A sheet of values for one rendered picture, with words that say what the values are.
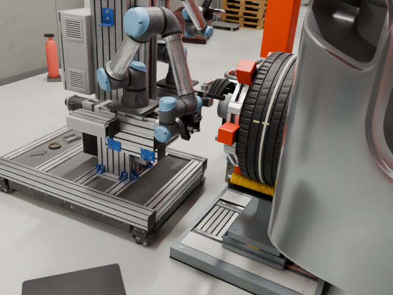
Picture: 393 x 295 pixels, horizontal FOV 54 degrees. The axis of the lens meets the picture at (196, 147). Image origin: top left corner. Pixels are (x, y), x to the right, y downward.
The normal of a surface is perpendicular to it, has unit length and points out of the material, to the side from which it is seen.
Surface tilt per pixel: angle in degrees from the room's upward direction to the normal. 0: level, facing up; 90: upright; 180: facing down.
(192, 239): 0
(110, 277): 0
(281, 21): 90
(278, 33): 90
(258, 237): 0
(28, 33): 90
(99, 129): 90
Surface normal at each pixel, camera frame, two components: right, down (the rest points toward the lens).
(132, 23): -0.67, 0.20
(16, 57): 0.91, 0.24
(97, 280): 0.07, -0.89
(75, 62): -0.42, 0.38
